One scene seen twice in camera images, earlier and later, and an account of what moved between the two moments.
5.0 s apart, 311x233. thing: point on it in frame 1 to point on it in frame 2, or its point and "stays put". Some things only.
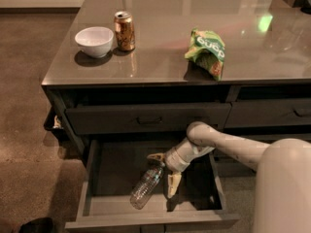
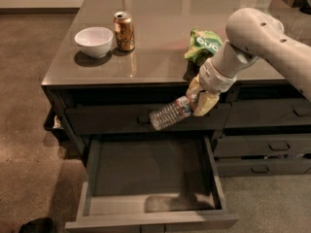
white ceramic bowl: [95, 41] stays put
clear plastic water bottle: [145, 188] to [176, 111]
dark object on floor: [38, 225] stays put
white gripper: [175, 159] to [214, 78]
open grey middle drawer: [116, 167] stays put
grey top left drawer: [143, 119] stays put
